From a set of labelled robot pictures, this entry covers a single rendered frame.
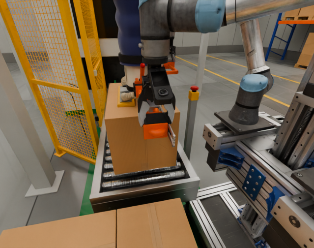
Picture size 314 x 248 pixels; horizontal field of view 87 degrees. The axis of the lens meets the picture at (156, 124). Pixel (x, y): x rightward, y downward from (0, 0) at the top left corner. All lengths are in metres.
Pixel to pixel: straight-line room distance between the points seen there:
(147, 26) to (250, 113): 0.71
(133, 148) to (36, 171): 1.28
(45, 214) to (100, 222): 0.96
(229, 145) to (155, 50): 0.72
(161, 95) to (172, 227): 0.81
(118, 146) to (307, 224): 0.81
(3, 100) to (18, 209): 1.04
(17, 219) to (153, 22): 1.98
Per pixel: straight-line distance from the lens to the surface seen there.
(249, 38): 1.07
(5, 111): 1.74
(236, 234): 1.53
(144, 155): 1.02
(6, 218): 2.18
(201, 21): 0.41
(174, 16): 0.42
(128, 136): 0.92
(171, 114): 0.52
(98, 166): 1.34
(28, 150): 1.90
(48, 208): 2.04
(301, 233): 0.75
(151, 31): 0.44
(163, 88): 0.41
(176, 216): 1.10
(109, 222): 1.11
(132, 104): 0.97
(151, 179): 1.25
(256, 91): 0.94
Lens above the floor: 1.49
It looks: 31 degrees down
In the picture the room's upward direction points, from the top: straight up
